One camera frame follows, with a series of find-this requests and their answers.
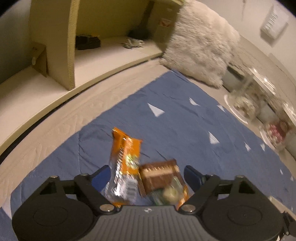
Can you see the blue quilted mat white triangles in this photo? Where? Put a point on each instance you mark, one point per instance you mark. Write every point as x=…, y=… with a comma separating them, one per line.
x=185, y=129

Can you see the black pouch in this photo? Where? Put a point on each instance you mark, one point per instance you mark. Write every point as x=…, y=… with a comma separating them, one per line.
x=87, y=42

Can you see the white wall panel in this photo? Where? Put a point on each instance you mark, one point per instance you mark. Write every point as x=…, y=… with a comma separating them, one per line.
x=274, y=20

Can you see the fluffy white pillow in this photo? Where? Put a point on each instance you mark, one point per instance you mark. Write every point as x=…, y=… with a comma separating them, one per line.
x=201, y=44

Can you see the brown cardboard box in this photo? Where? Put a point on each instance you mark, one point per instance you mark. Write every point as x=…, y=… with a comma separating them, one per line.
x=165, y=25

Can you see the clear cylinder box pink doll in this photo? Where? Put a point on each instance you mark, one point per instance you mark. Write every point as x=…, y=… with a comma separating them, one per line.
x=275, y=129

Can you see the curved wooden bedside shelf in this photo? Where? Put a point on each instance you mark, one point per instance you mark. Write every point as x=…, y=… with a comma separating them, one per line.
x=104, y=60

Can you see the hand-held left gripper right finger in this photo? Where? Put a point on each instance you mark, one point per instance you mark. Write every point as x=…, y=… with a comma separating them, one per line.
x=192, y=176

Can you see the orange snack packet clear end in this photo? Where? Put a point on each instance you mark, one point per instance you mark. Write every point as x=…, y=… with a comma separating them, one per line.
x=126, y=153

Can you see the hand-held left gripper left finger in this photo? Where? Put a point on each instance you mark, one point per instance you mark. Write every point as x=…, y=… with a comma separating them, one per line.
x=103, y=176

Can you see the clear cylinder box cream doll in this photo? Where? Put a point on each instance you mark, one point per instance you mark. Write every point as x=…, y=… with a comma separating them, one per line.
x=245, y=104

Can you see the brown snack packet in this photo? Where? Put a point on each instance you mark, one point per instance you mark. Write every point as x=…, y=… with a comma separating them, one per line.
x=155, y=177

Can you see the small brown cardboard piece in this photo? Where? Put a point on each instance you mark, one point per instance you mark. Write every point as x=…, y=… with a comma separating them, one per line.
x=39, y=59

